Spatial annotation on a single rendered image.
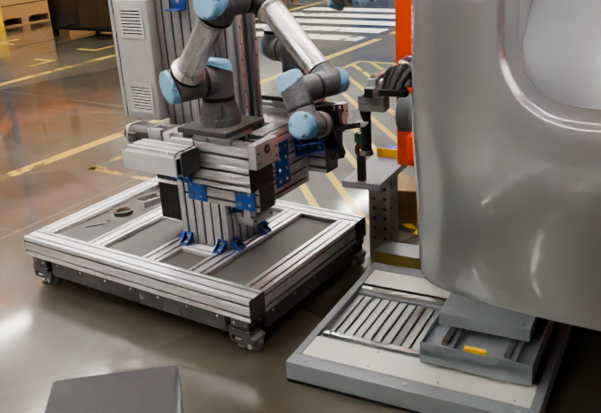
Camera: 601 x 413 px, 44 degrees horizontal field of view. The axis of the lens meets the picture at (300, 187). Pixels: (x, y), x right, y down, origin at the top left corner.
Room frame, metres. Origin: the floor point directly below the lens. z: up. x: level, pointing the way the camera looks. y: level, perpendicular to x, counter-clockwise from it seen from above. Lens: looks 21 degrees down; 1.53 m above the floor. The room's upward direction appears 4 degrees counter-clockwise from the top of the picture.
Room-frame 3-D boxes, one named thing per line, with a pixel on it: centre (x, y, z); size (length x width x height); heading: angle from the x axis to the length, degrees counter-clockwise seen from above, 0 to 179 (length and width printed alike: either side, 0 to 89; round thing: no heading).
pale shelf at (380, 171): (3.04, -0.35, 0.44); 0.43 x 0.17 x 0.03; 151
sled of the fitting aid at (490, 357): (2.22, -0.63, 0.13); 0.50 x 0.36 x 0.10; 151
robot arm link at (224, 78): (2.57, 0.27, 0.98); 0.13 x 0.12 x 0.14; 128
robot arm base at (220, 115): (2.58, 0.27, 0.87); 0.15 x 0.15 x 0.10
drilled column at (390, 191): (3.07, -0.36, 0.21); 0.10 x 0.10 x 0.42; 61
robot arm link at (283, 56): (2.99, -0.01, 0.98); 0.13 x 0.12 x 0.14; 30
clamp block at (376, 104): (2.31, -0.25, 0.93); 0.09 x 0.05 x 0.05; 61
